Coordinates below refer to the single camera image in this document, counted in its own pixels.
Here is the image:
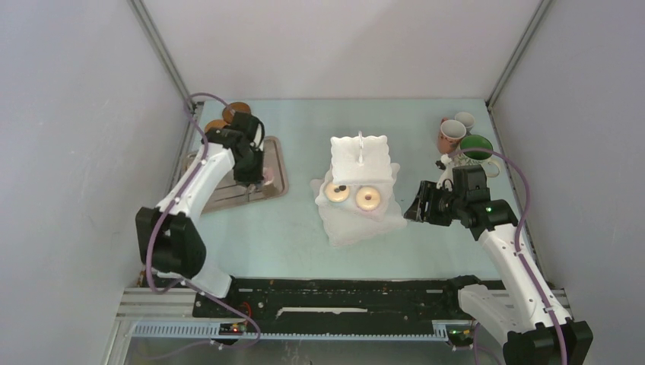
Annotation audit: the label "green-inside floral mug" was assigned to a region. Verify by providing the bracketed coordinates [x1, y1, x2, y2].
[453, 135, 501, 178]

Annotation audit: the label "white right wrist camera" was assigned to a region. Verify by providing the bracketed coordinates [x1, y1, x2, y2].
[436, 154, 455, 192]

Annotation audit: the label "light brown round coaster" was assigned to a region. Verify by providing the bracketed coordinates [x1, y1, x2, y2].
[204, 119, 230, 133]

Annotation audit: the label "white three-tier cake stand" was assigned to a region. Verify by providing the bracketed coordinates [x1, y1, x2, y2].
[310, 132, 407, 247]

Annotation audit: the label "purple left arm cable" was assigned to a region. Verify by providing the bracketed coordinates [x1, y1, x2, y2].
[145, 93, 262, 351]

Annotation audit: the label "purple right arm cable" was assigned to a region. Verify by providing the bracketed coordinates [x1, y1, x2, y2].
[448, 147, 570, 365]

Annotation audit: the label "dark brown round coaster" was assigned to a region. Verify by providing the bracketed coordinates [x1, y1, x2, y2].
[221, 102, 252, 124]

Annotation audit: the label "metal serving tray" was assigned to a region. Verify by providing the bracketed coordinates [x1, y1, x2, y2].
[202, 136, 288, 213]

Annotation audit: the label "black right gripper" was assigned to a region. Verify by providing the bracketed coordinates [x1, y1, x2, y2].
[403, 180, 465, 227]

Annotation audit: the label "white frosted donut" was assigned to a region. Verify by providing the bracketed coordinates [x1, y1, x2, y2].
[355, 186, 381, 211]

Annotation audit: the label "small white cup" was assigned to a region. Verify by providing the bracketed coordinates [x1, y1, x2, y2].
[454, 112, 476, 134]

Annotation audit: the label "pink-tipped metal tongs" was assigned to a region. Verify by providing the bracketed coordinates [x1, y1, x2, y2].
[245, 167, 275, 202]

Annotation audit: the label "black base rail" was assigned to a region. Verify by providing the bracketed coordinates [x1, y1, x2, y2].
[192, 278, 505, 338]

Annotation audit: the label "white chocolate-hole donut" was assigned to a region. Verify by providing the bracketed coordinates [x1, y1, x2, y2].
[324, 182, 350, 203]

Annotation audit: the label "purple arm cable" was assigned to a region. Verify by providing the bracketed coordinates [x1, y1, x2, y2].
[145, 93, 262, 351]
[448, 147, 570, 365]

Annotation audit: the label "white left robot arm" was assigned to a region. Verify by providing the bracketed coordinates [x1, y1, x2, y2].
[135, 112, 265, 317]

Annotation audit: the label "pink mug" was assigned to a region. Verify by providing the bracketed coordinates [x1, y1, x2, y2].
[437, 119, 468, 154]

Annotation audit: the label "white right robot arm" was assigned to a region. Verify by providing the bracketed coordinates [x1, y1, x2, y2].
[404, 166, 593, 364]

